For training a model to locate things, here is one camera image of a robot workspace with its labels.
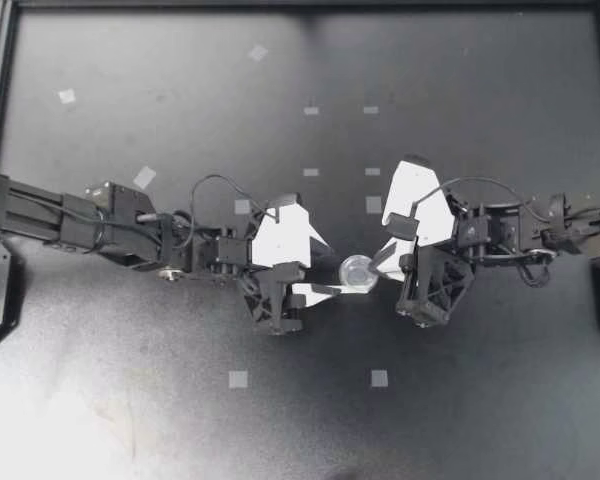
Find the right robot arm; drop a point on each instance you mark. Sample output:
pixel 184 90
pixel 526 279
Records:
pixel 500 225

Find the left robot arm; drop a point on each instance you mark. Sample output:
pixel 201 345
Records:
pixel 30 210

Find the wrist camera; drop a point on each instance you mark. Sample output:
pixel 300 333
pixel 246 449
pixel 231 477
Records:
pixel 415 185
pixel 280 240

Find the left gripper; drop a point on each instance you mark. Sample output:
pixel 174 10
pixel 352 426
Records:
pixel 270 305

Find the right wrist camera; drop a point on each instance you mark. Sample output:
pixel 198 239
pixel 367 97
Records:
pixel 415 185

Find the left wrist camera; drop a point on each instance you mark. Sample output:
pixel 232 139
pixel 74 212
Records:
pixel 280 240

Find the small clear plastic cup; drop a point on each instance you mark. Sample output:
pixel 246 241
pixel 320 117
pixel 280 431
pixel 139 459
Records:
pixel 357 275

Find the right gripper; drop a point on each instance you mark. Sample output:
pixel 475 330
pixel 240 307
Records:
pixel 437 285

